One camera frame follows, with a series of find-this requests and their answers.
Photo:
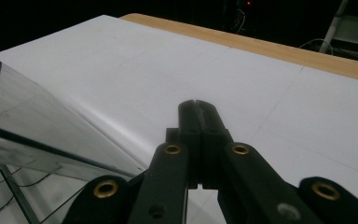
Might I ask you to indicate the wooden table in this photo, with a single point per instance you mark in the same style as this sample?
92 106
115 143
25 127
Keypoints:
261 46

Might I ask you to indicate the dark device with red light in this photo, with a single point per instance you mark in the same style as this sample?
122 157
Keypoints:
248 3

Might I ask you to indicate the white sheet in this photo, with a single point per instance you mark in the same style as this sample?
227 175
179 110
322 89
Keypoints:
199 71

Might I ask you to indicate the clear plastic compartment box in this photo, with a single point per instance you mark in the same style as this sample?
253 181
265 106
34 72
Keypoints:
28 102

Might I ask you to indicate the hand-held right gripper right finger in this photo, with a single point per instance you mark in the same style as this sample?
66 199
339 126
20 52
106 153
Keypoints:
245 177

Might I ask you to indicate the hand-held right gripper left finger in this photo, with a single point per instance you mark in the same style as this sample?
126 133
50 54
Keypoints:
167 174

